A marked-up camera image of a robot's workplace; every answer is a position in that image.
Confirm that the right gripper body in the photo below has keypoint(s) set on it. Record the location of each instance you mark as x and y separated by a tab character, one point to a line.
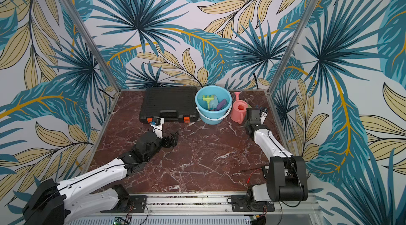
254	114

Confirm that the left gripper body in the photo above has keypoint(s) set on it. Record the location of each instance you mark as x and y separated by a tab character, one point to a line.
165	142

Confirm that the pink toy watering can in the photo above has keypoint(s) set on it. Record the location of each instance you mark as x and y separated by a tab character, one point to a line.
239	109

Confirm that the purple toy shovel pink handle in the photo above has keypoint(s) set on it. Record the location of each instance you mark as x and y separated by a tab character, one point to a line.
221	105

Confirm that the light blue plastic bucket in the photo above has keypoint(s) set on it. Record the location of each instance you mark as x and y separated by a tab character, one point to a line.
208	116

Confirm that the green toy rake wooden handle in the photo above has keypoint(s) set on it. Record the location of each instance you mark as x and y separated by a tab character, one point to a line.
209	99

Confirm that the light blue toy trowel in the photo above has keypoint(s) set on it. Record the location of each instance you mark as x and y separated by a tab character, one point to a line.
213	103

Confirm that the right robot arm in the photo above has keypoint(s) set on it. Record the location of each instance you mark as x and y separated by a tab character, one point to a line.
286	178

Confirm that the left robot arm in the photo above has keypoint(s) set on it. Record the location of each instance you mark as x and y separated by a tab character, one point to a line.
58	203

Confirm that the black plastic tool case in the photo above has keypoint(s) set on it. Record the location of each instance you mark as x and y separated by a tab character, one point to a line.
175	103

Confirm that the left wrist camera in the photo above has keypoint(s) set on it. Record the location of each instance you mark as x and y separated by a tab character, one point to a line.
157	125

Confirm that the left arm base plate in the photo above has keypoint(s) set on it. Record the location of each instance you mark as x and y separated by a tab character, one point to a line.
130	204

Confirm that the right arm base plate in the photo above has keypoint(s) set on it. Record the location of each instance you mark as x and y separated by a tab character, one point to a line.
243	203

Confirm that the aluminium front rail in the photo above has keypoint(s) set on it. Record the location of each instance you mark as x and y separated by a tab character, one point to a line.
208	208

